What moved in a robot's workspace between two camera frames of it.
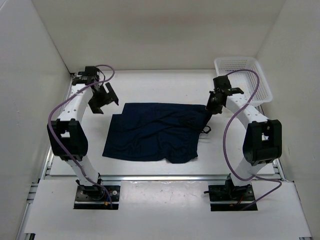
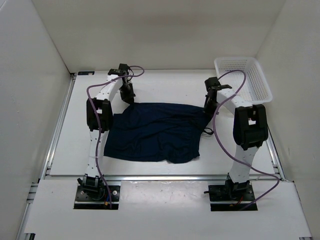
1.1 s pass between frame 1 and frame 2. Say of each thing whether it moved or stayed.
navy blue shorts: stayed
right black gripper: stayed
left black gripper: moved
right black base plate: stayed
